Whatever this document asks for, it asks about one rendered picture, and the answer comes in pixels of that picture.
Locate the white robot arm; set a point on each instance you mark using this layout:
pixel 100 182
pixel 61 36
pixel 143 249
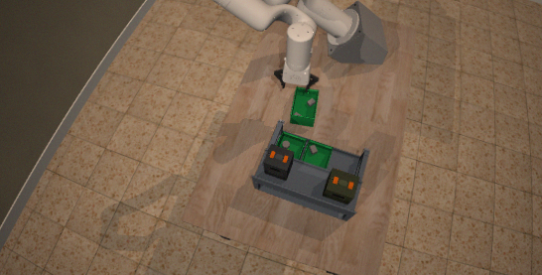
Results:
pixel 260 14

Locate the black tool case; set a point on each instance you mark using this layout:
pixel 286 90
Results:
pixel 277 161

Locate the green open-front bin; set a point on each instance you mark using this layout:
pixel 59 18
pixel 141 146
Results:
pixel 300 105
pixel 321 158
pixel 296 143

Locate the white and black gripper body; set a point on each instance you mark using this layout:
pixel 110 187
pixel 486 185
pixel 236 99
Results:
pixel 299 77

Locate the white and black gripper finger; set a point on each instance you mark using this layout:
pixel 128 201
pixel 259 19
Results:
pixel 279 76
pixel 312 81

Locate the dark olive tool case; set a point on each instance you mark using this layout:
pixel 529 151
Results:
pixel 341 186

